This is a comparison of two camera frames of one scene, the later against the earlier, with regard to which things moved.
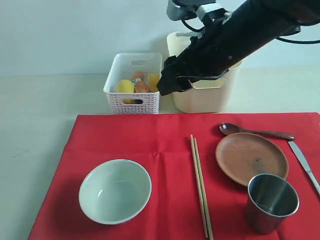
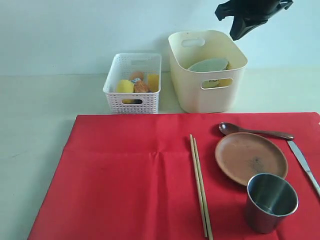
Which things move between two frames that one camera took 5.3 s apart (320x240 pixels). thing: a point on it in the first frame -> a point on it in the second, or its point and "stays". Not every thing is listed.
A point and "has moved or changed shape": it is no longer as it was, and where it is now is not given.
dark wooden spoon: [229, 128] stays
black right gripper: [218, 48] -> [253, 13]
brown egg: [136, 75] stays
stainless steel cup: [271, 200] stays
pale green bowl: [114, 192] has moved or changed shape
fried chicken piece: [141, 86] stays
